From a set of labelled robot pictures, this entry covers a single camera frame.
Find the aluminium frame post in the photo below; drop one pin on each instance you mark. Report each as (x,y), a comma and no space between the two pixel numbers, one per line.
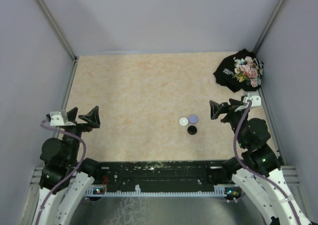
(56,29)
(277,9)

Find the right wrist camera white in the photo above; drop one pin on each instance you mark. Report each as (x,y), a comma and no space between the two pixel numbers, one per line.
(251,100)

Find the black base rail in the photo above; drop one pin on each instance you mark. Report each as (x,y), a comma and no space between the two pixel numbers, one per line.
(162,176)

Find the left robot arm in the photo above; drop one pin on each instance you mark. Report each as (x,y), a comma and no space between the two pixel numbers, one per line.
(67,172)

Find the aluminium frame post left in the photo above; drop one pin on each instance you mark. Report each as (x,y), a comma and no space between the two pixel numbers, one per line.
(56,29)

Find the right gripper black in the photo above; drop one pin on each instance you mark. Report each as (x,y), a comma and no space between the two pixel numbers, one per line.
(217,109)

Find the purple earbud case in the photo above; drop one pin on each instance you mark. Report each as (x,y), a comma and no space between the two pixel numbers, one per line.
(193,119)

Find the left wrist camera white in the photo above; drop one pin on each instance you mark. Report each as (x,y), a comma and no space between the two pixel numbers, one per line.
(58,118)

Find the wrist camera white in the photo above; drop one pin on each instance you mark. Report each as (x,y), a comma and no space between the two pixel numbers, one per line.
(251,100)
(58,118)

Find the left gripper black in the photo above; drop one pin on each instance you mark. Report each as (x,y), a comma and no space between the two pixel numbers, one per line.
(92,117)

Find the aluminium frame post right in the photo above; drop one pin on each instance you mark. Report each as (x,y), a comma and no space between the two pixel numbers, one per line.
(277,9)

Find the black floral cloth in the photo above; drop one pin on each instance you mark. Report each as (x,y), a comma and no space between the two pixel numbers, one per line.
(240,71)

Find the white earbud case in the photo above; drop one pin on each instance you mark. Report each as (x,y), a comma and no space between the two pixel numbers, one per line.
(183,121)

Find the black earbud case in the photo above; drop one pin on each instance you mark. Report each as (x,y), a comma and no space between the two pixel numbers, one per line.
(192,130)

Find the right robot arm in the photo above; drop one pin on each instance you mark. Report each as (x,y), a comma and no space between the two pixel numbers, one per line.
(255,168)

